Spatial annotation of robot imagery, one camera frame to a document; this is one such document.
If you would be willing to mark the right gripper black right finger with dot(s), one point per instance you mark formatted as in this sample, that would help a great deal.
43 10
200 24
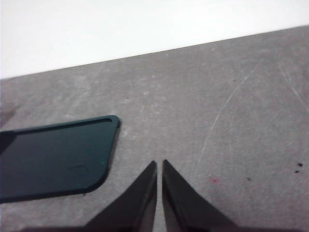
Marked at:
183 207

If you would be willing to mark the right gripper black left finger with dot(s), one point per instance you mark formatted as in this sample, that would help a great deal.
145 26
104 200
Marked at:
135 207

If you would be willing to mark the dark rectangular tray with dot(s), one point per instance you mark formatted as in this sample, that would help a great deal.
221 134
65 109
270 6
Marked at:
53 159

